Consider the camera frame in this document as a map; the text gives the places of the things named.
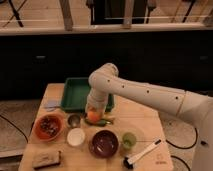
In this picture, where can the green pepper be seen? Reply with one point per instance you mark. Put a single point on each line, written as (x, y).
(100, 123)

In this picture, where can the white handled black brush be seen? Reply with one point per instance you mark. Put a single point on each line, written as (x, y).
(130, 161)

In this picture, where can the green plastic tray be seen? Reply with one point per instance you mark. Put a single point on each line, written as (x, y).
(74, 96)

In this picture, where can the dark purple bowl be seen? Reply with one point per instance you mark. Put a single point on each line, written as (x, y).
(104, 144)

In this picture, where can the orange apple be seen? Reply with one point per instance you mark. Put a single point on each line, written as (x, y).
(93, 116)

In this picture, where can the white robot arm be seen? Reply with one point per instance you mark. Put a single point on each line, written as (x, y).
(193, 108)

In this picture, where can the brown sponge block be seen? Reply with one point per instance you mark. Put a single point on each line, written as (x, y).
(46, 159)

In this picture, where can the blue grey cloth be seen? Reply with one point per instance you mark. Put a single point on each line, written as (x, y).
(51, 105)

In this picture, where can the green plastic cup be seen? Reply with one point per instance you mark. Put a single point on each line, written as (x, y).
(128, 140)

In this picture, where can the small metal cup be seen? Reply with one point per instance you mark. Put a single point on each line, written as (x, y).
(74, 121)

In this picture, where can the orange bowl with nuts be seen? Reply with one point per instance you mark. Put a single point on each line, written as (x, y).
(48, 127)

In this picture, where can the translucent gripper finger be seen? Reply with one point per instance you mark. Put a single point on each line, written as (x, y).
(89, 109)
(101, 112)

